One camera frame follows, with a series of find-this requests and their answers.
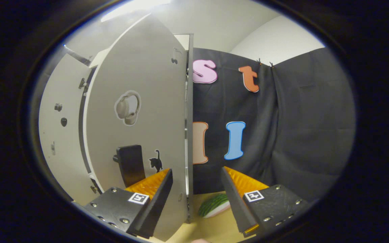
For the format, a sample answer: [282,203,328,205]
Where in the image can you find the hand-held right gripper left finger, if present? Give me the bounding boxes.
[84,168,174,239]

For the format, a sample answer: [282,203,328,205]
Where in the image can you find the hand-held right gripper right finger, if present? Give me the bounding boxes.
[220,166,311,237]

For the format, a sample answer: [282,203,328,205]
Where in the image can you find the white grey cabinet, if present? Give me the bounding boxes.
[88,33,194,224]

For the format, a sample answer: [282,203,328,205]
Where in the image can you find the white cabinet door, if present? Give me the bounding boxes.
[83,13,190,242]
[38,44,97,206]

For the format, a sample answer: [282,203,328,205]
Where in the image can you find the watermelon slice toy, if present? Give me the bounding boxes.
[199,193,230,218]

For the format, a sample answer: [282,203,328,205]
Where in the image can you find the black backdrop cloth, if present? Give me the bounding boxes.
[192,47,356,203]

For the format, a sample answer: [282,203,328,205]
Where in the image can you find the black door handle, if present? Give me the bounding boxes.
[113,144,146,188]

